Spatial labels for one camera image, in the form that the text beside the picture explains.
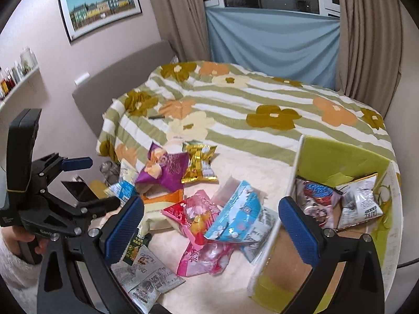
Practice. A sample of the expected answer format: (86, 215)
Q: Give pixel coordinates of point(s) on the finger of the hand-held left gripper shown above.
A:
(98, 204)
(77, 164)

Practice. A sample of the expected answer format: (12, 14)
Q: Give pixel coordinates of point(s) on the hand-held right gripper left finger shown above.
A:
(126, 227)

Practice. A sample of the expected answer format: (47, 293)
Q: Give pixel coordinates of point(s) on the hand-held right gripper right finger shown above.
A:
(299, 232)

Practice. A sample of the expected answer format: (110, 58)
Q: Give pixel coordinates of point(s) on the red pink snack packet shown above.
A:
(186, 212)

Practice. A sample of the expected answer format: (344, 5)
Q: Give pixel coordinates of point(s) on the light blue snack packet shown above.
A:
(235, 212)

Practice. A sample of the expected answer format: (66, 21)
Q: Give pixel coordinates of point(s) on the purple snack packet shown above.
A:
(170, 170)

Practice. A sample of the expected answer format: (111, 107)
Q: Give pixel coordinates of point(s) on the pink clear strawberry snack packet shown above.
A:
(196, 258)

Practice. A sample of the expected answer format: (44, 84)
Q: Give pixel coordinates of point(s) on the green and white cardboard box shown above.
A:
(327, 157)

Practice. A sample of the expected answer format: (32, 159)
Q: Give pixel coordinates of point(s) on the person's left forearm white sleeve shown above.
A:
(16, 279)

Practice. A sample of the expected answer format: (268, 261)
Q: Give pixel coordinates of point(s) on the person's left hand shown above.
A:
(9, 240)

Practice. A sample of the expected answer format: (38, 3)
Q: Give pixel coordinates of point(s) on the yellow object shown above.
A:
(98, 188)

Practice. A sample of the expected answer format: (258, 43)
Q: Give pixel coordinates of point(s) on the dark green snack packet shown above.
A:
(139, 247)

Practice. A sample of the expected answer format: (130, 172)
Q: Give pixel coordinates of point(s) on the dark shiny flat object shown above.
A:
(78, 189)

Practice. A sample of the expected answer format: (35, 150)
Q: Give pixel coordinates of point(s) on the small blue white snack packet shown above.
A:
(122, 191)

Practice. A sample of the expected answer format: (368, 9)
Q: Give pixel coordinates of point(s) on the grey patterned cloth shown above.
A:
(109, 171)

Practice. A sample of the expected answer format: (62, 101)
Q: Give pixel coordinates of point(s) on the cream snack packet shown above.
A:
(157, 214)

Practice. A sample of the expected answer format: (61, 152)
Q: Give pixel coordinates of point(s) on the red blue snack packet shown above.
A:
(314, 196)

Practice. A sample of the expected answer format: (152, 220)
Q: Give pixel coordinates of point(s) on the white printed snack packet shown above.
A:
(150, 287)
(144, 263)

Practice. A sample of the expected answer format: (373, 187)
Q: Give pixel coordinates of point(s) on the pale yellow snack packet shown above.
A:
(128, 170)

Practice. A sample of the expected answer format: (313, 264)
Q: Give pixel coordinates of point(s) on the orange snack packet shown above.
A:
(163, 198)

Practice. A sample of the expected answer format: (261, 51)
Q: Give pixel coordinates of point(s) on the black white snack packet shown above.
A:
(360, 202)

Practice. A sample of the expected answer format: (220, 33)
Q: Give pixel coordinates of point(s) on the grey upholstered headboard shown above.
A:
(104, 85)

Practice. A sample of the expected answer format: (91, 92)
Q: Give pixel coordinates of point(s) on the dark pen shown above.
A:
(157, 116)

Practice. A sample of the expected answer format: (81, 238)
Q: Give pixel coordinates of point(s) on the gold snack packet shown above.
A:
(199, 163)

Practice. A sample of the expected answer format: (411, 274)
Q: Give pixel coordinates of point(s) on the shelf with bottles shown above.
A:
(19, 67)

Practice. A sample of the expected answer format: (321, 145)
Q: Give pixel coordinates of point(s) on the green striped floral blanket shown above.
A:
(262, 95)

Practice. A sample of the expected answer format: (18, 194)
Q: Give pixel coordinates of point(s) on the framed landscape picture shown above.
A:
(101, 5)

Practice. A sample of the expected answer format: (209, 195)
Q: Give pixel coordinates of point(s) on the beige curtain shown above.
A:
(366, 39)
(180, 13)

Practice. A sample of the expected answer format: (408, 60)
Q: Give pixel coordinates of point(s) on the blue hanging cloth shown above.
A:
(271, 42)

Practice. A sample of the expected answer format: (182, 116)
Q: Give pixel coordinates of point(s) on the white wall switch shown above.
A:
(81, 79)

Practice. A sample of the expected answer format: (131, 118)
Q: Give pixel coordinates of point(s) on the white wall shelf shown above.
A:
(19, 83)

